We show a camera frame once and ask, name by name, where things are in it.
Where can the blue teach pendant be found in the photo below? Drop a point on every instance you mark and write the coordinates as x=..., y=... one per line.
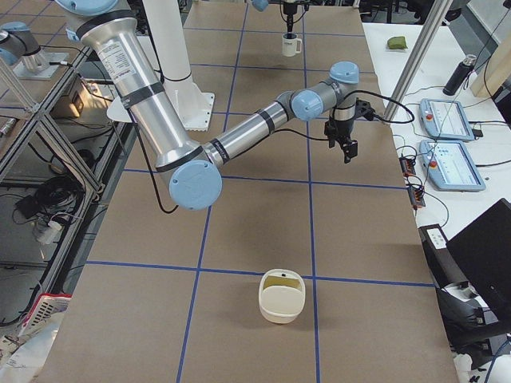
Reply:
x=449, y=166
x=445, y=119

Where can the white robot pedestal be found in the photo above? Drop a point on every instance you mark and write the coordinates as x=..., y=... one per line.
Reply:
x=167, y=53

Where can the near blue teach pendant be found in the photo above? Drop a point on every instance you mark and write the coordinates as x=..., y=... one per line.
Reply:
x=449, y=166

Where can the far blue teach pendant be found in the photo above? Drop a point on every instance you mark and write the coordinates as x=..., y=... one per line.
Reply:
x=445, y=119

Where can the aluminium frame post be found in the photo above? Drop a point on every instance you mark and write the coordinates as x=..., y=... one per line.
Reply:
x=421, y=46

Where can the black office chair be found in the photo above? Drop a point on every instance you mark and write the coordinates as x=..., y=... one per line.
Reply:
x=482, y=252

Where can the white mug with handle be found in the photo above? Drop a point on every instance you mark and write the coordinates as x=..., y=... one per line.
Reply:
x=291, y=45

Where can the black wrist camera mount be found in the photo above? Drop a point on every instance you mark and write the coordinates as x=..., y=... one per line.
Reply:
x=364, y=110

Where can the green cloth pouch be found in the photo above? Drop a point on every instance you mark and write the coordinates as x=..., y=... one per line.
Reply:
x=397, y=43

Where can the black orange power strip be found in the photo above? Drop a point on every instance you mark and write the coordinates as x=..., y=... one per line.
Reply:
x=414, y=184

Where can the cream plastic basket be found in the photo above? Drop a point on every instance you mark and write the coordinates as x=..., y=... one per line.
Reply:
x=281, y=295

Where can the black water bottle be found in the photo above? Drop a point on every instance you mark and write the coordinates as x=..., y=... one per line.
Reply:
x=460, y=74

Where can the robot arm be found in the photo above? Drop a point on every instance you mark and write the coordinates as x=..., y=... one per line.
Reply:
x=261, y=5
x=167, y=104

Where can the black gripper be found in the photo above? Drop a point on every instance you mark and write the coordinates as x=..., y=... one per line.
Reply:
x=290, y=17
x=342, y=128

